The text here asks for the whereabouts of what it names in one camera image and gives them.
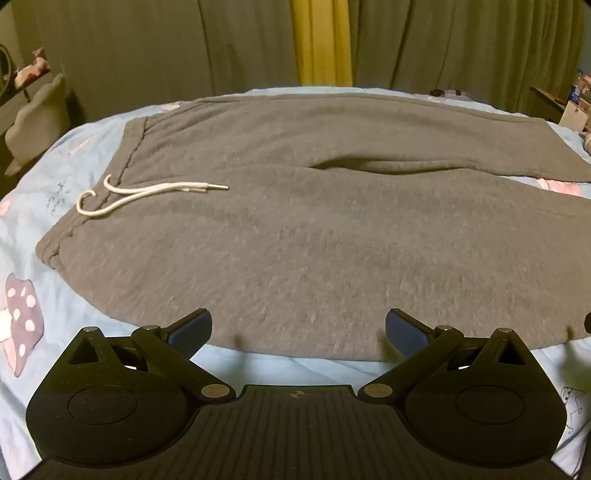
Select yellow curtain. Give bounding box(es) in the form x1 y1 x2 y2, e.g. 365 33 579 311
289 0 355 88

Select round black mirror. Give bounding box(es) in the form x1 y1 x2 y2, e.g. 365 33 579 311
0 44 16 95

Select grey sweat pants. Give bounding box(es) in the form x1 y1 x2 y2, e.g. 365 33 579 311
36 95 591 361

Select blue mushroom print bed sheet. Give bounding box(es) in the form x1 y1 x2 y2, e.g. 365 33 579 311
0 85 591 480

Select pink plush toy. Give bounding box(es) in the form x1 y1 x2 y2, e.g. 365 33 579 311
13 47 51 89

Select grey curtain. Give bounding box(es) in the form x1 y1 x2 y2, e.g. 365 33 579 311
352 0 583 114
9 0 297 125

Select side table with bottles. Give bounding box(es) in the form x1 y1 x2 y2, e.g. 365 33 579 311
530 85 570 124

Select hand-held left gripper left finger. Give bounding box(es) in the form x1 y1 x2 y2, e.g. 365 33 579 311
60 308 238 407

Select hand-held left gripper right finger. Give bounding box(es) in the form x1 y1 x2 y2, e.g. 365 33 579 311
355 308 539 407

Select blue bottles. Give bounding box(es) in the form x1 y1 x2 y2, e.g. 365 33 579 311
569 68 591 103

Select grey plush cushion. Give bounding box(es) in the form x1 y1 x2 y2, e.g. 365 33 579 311
4 73 71 177

